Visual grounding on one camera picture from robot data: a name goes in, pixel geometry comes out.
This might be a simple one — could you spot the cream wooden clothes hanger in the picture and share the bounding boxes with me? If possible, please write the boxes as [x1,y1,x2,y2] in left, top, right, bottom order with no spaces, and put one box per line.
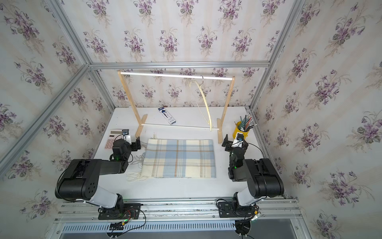
[189,80,212,131]

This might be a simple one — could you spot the wooden clothes rack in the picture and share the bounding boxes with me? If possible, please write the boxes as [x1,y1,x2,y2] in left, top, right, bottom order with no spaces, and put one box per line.
[117,70,235,143]

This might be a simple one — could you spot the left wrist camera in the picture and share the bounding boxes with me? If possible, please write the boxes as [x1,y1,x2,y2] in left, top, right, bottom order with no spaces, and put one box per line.
[122,129,132,144]

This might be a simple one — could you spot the plaid blue cream scarf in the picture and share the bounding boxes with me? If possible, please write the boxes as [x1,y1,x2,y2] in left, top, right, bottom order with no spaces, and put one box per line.
[126,138,216,182]

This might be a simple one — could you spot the pens in cup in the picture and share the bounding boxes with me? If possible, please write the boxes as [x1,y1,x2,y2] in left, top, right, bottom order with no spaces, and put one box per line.
[236,115,255,132]

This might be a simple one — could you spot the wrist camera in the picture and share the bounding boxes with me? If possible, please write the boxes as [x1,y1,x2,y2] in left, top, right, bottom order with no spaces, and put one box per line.
[235,133,245,144]
[122,129,132,144]

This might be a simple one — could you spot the blue white flat package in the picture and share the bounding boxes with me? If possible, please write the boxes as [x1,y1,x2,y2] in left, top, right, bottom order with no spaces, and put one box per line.
[158,107,176,125]

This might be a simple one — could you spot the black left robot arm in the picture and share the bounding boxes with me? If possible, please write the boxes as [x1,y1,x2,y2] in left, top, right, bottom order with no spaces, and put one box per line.
[55,137,141,211]

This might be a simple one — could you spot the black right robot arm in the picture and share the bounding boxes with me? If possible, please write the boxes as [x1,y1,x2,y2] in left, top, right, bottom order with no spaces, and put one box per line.
[222,133,285,209]

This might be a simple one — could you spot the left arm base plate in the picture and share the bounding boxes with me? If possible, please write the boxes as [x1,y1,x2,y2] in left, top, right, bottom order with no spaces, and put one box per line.
[98,203,142,220]

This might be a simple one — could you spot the small circuit board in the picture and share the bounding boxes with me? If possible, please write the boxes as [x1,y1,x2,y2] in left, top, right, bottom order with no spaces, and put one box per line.
[109,222,124,231]

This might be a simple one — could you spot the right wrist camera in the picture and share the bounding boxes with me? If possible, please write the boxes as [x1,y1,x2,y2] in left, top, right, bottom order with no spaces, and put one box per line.
[235,133,245,144]

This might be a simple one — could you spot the yellow pen cup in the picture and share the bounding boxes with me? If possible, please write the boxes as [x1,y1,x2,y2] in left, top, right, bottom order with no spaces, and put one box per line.
[233,121,249,140]

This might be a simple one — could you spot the pink calculator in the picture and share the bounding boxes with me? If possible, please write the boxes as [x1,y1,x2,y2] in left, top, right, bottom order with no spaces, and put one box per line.
[104,129,127,149]

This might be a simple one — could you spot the aluminium rail base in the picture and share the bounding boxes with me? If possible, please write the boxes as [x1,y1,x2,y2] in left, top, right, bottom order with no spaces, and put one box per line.
[47,197,310,239]

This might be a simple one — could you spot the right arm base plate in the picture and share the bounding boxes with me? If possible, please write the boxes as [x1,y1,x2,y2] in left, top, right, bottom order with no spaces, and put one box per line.
[215,200,260,219]

